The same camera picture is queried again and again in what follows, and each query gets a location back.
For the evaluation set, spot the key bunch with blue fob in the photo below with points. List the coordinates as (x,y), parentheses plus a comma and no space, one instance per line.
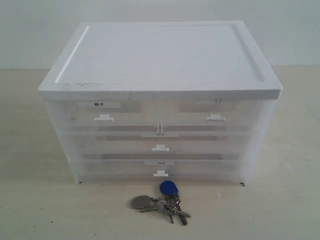
(169,205)

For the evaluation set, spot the white translucent drawer cabinet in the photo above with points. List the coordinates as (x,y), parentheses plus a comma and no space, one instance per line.
(162,61)

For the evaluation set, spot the bottom wide clear drawer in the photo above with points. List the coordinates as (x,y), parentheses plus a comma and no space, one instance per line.
(215,172)

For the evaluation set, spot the wide clear drawer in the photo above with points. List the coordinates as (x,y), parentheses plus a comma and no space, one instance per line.
(185,147)
(215,172)

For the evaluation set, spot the middle wide clear drawer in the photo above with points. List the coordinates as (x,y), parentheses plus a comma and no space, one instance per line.
(185,147)

